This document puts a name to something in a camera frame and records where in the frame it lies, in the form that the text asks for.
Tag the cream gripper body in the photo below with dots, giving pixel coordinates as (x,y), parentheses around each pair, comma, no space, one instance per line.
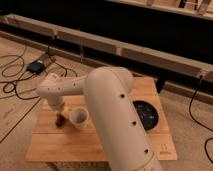
(62,109)

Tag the small red pepper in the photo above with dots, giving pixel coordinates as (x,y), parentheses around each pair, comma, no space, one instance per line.
(60,120)

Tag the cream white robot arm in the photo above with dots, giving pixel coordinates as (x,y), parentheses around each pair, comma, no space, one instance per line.
(106,91)

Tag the wooden table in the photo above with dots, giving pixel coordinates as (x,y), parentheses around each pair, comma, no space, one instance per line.
(66,144)

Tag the black power adapter box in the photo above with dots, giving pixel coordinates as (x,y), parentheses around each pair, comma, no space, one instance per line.
(35,67)

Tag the dark metal bowl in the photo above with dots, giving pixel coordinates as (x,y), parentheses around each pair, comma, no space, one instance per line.
(147,114)

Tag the long wooden beam rail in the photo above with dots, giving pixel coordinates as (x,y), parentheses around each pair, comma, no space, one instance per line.
(149,56)

